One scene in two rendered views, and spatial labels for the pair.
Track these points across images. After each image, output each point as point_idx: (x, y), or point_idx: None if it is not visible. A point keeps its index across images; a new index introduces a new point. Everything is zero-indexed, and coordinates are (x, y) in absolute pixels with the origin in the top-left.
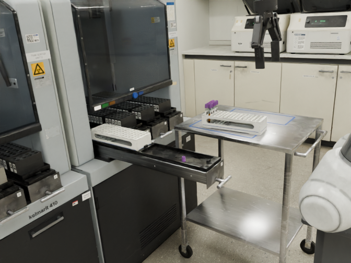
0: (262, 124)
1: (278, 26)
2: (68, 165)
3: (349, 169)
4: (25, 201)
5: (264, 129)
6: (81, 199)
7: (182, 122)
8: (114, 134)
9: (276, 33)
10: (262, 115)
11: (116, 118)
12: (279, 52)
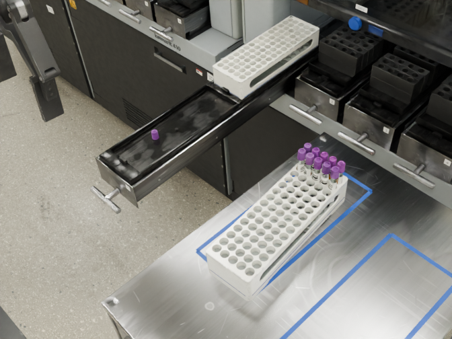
0: (217, 267)
1: (25, 46)
2: (231, 30)
3: None
4: (151, 16)
5: (229, 284)
6: (206, 76)
7: (346, 146)
8: (250, 42)
9: (21, 54)
10: (256, 274)
11: (330, 35)
12: (39, 105)
